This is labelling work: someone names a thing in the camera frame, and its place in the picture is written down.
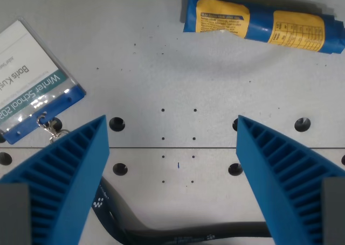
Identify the conference name badge blue holder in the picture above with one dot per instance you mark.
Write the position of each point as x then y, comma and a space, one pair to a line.
29, 78

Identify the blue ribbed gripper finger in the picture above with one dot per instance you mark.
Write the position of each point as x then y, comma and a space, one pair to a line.
67, 175
277, 175

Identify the blue and yellow tube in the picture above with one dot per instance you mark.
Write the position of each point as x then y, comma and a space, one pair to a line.
258, 24

